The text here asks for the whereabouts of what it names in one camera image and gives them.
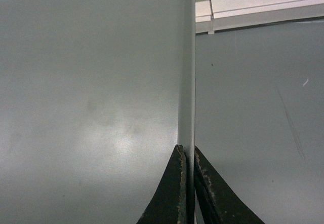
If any grey rectangular serving tray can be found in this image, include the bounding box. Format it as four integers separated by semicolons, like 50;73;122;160
1;0;195;223

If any white metal shelf unit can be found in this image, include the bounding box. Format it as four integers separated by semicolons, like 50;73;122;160
195;0;323;34

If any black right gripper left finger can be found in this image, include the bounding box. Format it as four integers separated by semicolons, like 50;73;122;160
137;145;187;224

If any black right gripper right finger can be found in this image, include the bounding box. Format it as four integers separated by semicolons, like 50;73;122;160
194;147;263;223

